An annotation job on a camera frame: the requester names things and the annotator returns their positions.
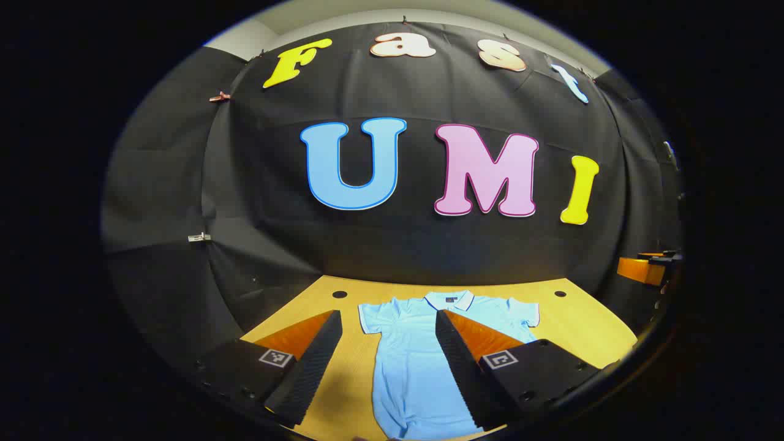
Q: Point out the silver cloth clip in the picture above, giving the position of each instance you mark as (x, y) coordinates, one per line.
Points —
(199, 237)

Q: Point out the light blue T-shirt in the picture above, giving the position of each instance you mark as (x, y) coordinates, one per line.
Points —
(404, 367)

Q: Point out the pink cloth clip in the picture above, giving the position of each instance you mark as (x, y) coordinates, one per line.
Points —
(219, 97)

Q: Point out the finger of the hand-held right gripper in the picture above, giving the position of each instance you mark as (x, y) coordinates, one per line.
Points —
(637, 271)

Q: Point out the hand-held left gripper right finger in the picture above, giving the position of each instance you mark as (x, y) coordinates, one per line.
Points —
(462, 367)

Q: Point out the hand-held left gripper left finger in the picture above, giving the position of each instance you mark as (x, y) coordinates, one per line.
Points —
(309, 367)

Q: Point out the black backdrop cloth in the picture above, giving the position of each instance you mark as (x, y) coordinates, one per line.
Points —
(429, 245)

